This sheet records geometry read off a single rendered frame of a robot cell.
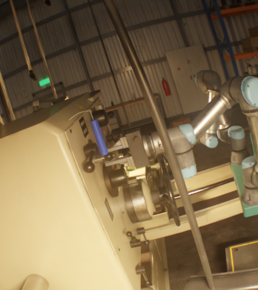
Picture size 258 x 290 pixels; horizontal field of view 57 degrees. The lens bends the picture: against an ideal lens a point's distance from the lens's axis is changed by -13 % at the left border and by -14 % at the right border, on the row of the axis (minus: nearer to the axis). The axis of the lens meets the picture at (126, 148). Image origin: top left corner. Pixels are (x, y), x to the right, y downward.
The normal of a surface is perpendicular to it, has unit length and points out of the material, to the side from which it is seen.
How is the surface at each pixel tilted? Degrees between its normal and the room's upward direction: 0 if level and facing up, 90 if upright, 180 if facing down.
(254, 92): 82
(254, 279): 19
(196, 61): 90
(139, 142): 90
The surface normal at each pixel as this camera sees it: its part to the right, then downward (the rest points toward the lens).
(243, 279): -0.37, -0.74
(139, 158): -0.04, 0.31
